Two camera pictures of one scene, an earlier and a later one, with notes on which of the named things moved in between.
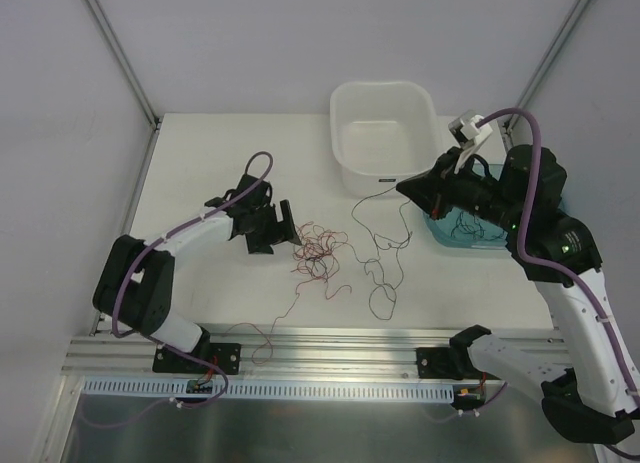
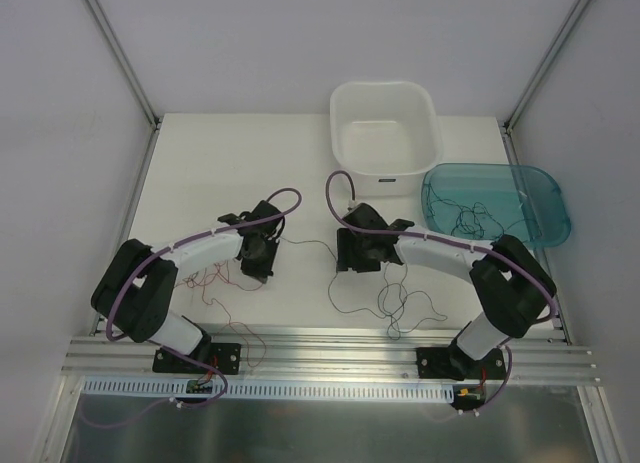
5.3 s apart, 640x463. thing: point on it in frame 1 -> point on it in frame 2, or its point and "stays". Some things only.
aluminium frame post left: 120,53 stays
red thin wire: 318,258 -> 236,323
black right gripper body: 445,184 -> 351,258
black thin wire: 382,302 -> 359,311
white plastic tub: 383,133 stays
